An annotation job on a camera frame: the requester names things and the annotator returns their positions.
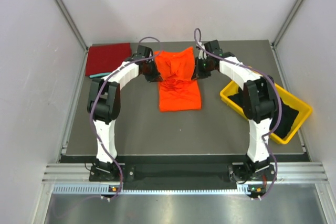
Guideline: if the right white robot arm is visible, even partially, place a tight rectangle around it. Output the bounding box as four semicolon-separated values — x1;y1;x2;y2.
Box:
193;40;281;184

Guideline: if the orange t shirt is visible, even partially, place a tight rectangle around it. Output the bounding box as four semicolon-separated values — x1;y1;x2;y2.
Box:
155;47;202;112

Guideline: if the black t shirt in bin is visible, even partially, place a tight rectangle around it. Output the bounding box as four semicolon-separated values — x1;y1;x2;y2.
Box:
228;93;299;140

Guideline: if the purple cable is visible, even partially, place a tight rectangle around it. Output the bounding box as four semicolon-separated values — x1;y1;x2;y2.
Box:
193;28;283;200
52;36;161;217

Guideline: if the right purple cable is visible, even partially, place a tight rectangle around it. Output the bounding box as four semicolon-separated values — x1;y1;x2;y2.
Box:
193;28;283;200

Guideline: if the aluminium frame post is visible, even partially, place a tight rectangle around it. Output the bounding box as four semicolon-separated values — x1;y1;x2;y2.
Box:
271;0;322;47
54;0;88;51

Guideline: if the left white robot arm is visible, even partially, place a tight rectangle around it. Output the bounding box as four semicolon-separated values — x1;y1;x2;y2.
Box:
87;45;162;182

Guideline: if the folded teal t shirt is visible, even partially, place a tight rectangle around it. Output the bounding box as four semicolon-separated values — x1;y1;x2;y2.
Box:
89;72;111;79

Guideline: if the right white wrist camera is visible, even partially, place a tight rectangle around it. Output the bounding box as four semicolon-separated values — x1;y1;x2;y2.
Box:
196;43;207;60

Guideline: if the folded red t shirt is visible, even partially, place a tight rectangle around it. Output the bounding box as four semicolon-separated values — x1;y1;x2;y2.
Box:
85;43;132;77

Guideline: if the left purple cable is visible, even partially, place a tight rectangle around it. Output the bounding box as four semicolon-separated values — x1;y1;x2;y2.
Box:
52;36;161;217

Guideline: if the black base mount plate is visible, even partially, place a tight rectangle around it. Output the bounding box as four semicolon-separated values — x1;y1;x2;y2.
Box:
89;155;276;189

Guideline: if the grey slotted cable duct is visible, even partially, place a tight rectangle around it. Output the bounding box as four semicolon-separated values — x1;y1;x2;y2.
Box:
52;184;262;196

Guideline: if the yellow plastic bin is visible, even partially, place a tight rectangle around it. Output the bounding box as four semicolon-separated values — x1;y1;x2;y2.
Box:
220;81;312;145

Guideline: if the right aluminium frame post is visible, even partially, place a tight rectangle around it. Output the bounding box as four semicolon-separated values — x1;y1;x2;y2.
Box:
271;0;322;47

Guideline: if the left aluminium frame post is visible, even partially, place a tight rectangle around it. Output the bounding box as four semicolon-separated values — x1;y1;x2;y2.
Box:
54;0;88;51

